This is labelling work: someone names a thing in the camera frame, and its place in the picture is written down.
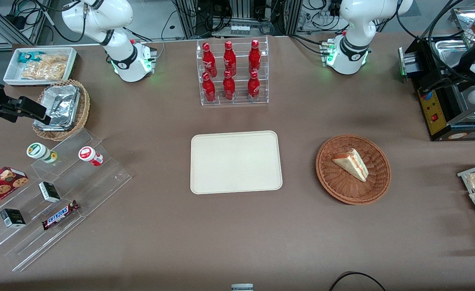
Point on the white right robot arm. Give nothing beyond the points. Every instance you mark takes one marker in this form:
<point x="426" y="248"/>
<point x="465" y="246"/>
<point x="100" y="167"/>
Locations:
<point x="120" y="44"/>

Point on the red lid white cup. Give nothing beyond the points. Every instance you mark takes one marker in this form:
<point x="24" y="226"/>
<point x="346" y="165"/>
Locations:
<point x="89" y="155"/>

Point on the black hot food display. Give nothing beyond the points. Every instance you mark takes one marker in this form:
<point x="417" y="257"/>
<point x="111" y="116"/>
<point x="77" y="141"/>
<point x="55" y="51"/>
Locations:
<point x="435" y="109"/>

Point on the aluminium frame rack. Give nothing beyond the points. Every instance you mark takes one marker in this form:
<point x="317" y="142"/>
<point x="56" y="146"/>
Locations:
<point x="241" y="10"/>

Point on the beige plastic tray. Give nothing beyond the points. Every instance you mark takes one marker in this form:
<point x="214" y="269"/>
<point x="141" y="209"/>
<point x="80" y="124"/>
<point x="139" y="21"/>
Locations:
<point x="235" y="161"/>

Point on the triangular sandwich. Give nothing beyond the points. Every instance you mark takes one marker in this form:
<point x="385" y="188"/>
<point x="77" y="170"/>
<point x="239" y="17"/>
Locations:
<point x="354" y="165"/>

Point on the teal snack packet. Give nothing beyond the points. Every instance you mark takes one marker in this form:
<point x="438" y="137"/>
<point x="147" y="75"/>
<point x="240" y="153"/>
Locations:
<point x="29" y="56"/>

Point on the Snickers chocolate bar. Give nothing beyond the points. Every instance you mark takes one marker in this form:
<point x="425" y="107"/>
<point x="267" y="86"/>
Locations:
<point x="59" y="215"/>

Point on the clear bag of crackers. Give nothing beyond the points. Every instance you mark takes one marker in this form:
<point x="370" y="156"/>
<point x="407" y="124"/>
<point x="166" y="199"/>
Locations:
<point x="43" y="72"/>
<point x="54" y="60"/>

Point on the brown wicker basket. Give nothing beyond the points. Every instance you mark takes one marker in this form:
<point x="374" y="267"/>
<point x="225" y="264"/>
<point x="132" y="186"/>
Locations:
<point x="342" y="188"/>

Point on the green lid white cup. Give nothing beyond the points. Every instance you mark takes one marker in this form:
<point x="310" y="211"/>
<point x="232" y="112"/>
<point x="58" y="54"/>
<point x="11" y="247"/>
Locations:
<point x="39" y="151"/>

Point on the white power strip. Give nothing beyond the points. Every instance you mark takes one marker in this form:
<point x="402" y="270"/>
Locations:
<point x="239" y="29"/>

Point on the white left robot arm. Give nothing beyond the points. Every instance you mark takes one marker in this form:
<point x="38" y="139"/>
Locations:
<point x="352" y="44"/>

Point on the aluminium foil container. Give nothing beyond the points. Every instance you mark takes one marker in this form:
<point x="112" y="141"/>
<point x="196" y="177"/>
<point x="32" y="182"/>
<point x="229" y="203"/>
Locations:
<point x="61" y="105"/>

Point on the white rectangular snack tray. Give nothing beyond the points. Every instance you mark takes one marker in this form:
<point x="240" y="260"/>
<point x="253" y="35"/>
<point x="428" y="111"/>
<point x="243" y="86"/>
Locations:
<point x="11" y="74"/>

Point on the small grey device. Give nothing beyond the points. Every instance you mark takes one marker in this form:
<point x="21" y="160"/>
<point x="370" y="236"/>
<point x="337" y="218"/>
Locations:
<point x="242" y="287"/>

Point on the clear acrylic bottle rack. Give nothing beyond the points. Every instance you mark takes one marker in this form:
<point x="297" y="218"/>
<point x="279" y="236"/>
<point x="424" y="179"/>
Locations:
<point x="239" y="101"/>

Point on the red cola bottle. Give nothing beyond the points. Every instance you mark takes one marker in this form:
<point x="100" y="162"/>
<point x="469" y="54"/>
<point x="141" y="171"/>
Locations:
<point x="209" y="89"/>
<point x="229" y="87"/>
<point x="254" y="57"/>
<point x="253" y="85"/>
<point x="209" y="60"/>
<point x="229" y="60"/>

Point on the small black box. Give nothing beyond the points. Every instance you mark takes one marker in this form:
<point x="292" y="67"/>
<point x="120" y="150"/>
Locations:
<point x="13" y="218"/>
<point x="49" y="192"/>

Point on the light wicker basket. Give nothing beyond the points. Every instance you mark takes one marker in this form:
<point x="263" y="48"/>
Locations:
<point x="83" y="109"/>

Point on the clear acrylic stepped shelf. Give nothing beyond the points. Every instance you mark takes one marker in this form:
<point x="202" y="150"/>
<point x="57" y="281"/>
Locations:
<point x="100" y="184"/>

